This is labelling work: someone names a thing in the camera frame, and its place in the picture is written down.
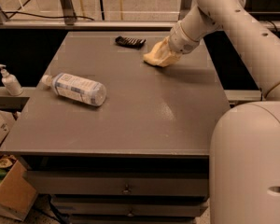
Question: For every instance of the metal railing frame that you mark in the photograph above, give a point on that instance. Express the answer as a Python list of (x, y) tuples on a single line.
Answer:
[(93, 14)]

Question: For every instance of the clear plastic bottle lying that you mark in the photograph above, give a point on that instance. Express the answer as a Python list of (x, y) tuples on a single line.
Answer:
[(76, 88)]

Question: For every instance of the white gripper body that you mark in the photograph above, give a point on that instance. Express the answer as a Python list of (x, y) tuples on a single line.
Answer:
[(182, 42)]

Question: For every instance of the black rxbar chocolate wrapper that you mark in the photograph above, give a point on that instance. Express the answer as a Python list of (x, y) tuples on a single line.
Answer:
[(129, 42)]

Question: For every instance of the white pump dispenser bottle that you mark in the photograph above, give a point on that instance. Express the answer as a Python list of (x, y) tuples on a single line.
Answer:
[(10, 82)]

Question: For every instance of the grey drawer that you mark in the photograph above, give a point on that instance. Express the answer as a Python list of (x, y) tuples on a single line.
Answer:
[(130, 206), (135, 184)]

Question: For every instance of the yellow wavy sponge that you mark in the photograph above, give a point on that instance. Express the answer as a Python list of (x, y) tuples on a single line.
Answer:
[(148, 58)]

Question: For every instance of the grey drawer cabinet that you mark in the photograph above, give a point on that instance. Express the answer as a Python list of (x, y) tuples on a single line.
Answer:
[(153, 120)]

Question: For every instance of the middle grey drawer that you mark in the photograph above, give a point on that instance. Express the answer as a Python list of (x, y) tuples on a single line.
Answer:
[(130, 206)]

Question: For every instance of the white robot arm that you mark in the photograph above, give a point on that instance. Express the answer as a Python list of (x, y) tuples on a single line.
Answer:
[(244, 156)]

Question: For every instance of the brown cardboard box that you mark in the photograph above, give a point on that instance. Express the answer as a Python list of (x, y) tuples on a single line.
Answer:
[(17, 196)]

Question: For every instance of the top grey drawer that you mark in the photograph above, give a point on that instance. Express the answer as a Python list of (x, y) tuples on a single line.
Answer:
[(135, 184)]

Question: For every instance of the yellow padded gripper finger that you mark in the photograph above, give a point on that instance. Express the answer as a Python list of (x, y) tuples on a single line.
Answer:
[(165, 57), (162, 45)]

